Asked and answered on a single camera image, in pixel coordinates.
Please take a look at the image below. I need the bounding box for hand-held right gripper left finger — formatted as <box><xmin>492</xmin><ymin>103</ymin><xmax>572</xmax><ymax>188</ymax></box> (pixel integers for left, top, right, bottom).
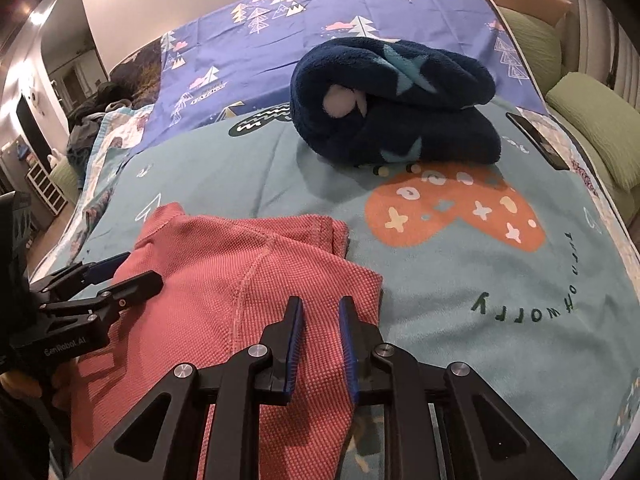
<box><xmin>82</xmin><ymin>296</ymin><xmax>305</xmax><ymax>480</ymax></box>

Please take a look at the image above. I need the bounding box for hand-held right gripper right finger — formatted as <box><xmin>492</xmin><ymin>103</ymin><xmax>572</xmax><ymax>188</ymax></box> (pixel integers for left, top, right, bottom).
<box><xmin>339</xmin><ymin>297</ymin><xmax>576</xmax><ymax>480</ymax></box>

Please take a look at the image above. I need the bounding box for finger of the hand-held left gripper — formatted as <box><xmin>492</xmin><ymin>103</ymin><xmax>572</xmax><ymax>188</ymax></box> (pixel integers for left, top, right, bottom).
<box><xmin>40</xmin><ymin>270</ymin><xmax>165</xmax><ymax>329</ymax></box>
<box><xmin>29</xmin><ymin>252</ymin><xmax>133</xmax><ymax>298</ymax></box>

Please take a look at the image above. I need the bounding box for pink knit shirt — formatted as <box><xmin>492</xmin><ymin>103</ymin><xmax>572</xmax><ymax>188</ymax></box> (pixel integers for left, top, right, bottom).
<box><xmin>70</xmin><ymin>202</ymin><xmax>383</xmax><ymax>480</ymax></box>

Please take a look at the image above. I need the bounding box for pile of dark clothes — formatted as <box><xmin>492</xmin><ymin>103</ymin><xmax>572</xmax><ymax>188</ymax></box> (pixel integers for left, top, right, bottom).
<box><xmin>67</xmin><ymin>82</ymin><xmax>133</xmax><ymax>161</ymax></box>

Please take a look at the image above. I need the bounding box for person's left hand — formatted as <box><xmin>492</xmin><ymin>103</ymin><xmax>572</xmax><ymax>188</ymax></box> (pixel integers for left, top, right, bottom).
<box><xmin>0</xmin><ymin>360</ymin><xmax>72</xmax><ymax>399</ymax></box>

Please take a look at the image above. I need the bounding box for green cushion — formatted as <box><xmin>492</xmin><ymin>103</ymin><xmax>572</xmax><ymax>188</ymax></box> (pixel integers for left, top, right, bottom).
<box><xmin>49</xmin><ymin>160</ymin><xmax>86</xmax><ymax>201</ymax></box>

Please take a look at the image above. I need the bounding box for white shelf unit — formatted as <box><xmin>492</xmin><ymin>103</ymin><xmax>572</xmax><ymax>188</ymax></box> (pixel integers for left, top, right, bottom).
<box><xmin>25</xmin><ymin>162</ymin><xmax>68</xmax><ymax>216</ymax></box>

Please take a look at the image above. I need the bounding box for teal printed blanket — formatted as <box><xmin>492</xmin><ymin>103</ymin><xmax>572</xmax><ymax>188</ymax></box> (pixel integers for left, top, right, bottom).
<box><xmin>30</xmin><ymin>95</ymin><xmax>640</xmax><ymax>480</ymax></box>

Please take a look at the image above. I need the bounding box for light blue cartoon quilt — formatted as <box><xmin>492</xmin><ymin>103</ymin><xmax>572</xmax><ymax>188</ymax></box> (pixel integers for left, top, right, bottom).
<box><xmin>30</xmin><ymin>102</ymin><xmax>156</xmax><ymax>281</ymax></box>

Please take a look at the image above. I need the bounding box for dark printed cloth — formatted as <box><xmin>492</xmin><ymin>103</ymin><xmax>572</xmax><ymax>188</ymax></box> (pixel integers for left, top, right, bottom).
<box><xmin>110</xmin><ymin>40</ymin><xmax>163</xmax><ymax>106</ymax></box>

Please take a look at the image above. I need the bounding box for navy fleece garment with stars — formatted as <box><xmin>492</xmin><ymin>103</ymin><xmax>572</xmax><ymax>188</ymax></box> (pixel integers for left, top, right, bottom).
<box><xmin>290</xmin><ymin>37</ymin><xmax>502</xmax><ymax>166</ymax></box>

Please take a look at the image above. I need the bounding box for black phone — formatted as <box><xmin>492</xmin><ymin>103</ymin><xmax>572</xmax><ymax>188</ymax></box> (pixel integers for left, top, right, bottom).
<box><xmin>506</xmin><ymin>111</ymin><xmax>571</xmax><ymax>171</ymax></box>

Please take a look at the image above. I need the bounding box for purple tree-print sheet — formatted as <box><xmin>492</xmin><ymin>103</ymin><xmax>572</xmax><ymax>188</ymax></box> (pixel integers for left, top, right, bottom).
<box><xmin>132</xmin><ymin>0</ymin><xmax>548</xmax><ymax>153</ymax></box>

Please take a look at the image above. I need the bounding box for large green pillow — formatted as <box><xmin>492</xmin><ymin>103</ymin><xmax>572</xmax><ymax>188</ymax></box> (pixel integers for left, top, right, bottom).
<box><xmin>545</xmin><ymin>72</ymin><xmax>640</xmax><ymax>191</ymax></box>

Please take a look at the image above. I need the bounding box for small green pillow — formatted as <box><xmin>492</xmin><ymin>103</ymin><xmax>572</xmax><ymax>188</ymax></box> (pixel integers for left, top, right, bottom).
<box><xmin>497</xmin><ymin>7</ymin><xmax>563</xmax><ymax>92</ymax></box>

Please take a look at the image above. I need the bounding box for white padded headboard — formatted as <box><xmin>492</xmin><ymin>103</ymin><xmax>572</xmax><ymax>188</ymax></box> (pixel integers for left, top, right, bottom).
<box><xmin>537</xmin><ymin>0</ymin><xmax>640</xmax><ymax>106</ymax></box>

